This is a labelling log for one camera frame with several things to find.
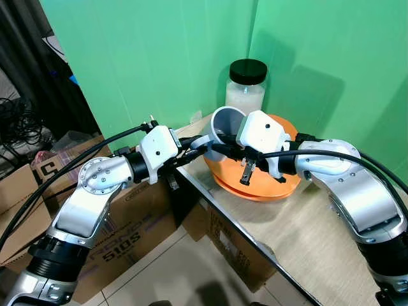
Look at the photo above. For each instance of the orange bowl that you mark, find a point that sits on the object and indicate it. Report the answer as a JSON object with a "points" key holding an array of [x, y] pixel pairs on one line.
{"points": [[226, 172]]}

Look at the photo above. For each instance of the small dangling metal plug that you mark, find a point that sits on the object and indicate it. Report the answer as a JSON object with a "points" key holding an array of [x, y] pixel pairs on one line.
{"points": [[173, 183]]}

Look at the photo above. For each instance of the plain brown cardboard box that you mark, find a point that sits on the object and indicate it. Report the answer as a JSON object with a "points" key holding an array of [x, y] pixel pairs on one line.
{"points": [[229, 248]]}

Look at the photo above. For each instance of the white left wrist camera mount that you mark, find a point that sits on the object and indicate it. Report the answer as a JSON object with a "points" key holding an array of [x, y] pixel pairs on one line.
{"points": [[159, 146]]}

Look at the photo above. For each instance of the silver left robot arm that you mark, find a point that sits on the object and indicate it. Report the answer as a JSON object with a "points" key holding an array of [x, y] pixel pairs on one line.
{"points": [[95, 175]]}

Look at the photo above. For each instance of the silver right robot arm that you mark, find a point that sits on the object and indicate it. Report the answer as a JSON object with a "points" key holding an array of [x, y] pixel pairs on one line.
{"points": [[357, 191]]}

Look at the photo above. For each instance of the black curtain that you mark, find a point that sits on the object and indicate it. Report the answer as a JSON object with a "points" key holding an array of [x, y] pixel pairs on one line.
{"points": [[25, 57]]}

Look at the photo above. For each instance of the grey cup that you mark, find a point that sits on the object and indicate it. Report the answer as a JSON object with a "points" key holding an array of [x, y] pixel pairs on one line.
{"points": [[220, 121]]}

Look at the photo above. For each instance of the clear plastic bag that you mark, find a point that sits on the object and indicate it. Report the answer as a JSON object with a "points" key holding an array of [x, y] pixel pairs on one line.
{"points": [[76, 141]]}

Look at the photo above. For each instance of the orange plate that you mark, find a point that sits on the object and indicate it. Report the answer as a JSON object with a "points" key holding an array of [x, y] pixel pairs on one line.
{"points": [[255, 196]]}

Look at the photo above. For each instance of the clear jar with black lid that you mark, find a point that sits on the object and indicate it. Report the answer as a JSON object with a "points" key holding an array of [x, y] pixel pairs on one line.
{"points": [[245, 95]]}

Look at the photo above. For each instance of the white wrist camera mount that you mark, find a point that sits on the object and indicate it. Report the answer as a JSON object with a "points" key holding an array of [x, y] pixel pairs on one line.
{"points": [[159, 146], [264, 131]]}

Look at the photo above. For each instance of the cardboard box with purple print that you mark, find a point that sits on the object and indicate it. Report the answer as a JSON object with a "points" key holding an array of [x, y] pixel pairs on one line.
{"points": [[134, 217]]}

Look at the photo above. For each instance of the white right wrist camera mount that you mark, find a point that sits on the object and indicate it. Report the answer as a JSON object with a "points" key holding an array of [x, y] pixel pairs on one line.
{"points": [[264, 131]]}

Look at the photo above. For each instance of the cardboard box with black logo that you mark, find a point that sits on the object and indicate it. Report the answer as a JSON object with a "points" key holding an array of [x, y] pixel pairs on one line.
{"points": [[25, 191]]}

